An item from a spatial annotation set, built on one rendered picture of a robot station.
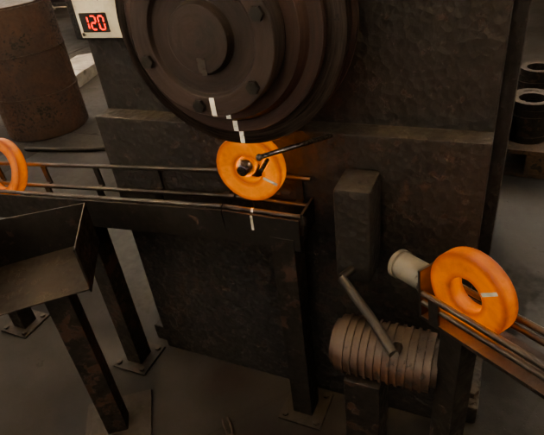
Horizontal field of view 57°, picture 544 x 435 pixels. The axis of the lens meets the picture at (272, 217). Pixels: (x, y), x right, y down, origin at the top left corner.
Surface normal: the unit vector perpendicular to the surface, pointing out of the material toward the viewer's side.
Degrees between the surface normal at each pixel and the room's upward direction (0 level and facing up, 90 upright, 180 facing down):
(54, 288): 5
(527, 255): 0
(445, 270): 90
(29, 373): 0
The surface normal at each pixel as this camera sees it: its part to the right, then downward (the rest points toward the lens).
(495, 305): -0.85, 0.37
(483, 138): -0.11, -0.83
